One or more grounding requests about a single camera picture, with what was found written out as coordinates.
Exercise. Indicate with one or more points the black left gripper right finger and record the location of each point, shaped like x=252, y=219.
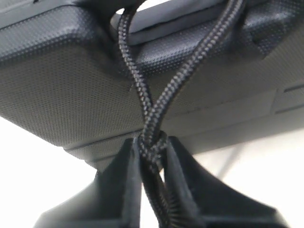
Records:
x=197, y=199

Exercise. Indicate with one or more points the black plastic carry case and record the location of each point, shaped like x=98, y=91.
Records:
x=62, y=78

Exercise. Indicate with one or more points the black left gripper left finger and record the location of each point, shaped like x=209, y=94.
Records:
x=112, y=200

